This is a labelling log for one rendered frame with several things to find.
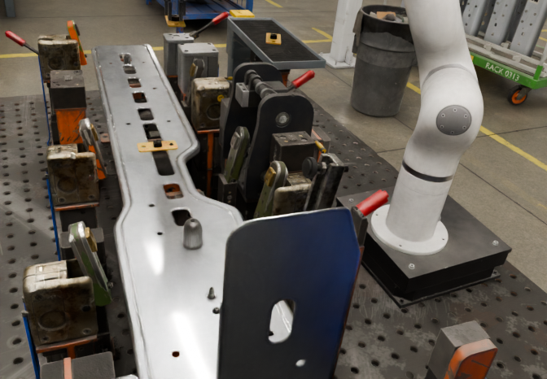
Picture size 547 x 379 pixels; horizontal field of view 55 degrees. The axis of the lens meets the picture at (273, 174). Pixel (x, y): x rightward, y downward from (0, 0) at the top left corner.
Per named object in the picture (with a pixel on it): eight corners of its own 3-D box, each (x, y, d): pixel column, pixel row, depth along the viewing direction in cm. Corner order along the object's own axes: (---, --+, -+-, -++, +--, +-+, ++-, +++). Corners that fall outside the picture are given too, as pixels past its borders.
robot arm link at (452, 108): (452, 159, 124) (485, 65, 111) (458, 203, 109) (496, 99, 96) (402, 150, 126) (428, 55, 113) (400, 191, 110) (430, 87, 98)
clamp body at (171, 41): (159, 133, 182) (158, 31, 164) (191, 131, 186) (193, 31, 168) (164, 146, 175) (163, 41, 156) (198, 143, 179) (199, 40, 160)
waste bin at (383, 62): (327, 98, 410) (343, 3, 373) (382, 92, 432) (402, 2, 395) (362, 124, 372) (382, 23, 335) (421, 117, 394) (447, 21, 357)
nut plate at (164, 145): (138, 152, 110) (138, 147, 110) (136, 144, 113) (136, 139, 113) (178, 149, 113) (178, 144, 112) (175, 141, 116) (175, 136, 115)
